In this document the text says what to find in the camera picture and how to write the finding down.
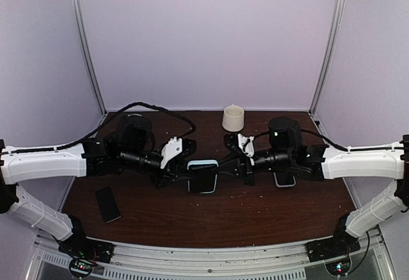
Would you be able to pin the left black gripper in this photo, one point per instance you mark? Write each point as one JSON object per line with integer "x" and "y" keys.
{"x": 172, "y": 170}

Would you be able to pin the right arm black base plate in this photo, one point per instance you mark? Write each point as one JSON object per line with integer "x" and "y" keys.
{"x": 332, "y": 247}

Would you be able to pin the aluminium front rail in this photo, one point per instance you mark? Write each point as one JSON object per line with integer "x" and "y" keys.
{"x": 280, "y": 261}

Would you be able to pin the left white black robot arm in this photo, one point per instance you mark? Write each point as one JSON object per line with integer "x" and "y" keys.
{"x": 121, "y": 150}

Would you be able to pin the lavender phone case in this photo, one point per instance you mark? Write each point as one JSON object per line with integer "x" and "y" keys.
{"x": 286, "y": 185}

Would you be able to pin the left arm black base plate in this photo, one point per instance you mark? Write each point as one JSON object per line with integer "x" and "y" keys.
{"x": 90, "y": 250}

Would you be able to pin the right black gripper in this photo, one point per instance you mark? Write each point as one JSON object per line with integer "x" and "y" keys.
{"x": 243, "y": 167}

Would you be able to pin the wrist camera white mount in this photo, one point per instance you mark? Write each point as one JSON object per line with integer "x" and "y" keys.
{"x": 239, "y": 144}
{"x": 175, "y": 148}

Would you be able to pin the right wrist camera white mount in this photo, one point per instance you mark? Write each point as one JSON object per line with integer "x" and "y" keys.
{"x": 239, "y": 144}

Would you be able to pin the silver edged black smartphone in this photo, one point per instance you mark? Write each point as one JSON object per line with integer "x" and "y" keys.
{"x": 284, "y": 179}

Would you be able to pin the cream ribbed cup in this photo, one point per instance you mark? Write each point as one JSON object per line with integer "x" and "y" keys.
{"x": 233, "y": 118}

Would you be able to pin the black smartphone under stack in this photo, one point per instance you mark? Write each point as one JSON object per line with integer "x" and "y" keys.
{"x": 107, "y": 204}

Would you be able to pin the right aluminium corner post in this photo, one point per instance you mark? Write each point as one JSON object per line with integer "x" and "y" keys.
{"x": 335, "y": 25}

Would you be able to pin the light blue phone case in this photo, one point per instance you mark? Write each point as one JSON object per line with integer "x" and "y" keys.
{"x": 200, "y": 162}

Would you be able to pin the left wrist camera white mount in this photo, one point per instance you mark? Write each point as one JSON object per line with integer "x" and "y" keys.
{"x": 175, "y": 148}

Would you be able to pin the aluminium corner post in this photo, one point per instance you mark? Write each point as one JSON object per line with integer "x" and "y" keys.
{"x": 86, "y": 54}
{"x": 335, "y": 25}

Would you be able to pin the left aluminium corner post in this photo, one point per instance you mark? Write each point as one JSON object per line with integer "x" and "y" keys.
{"x": 86, "y": 54}

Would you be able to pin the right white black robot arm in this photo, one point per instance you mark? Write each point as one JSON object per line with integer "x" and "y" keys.
{"x": 289, "y": 157}

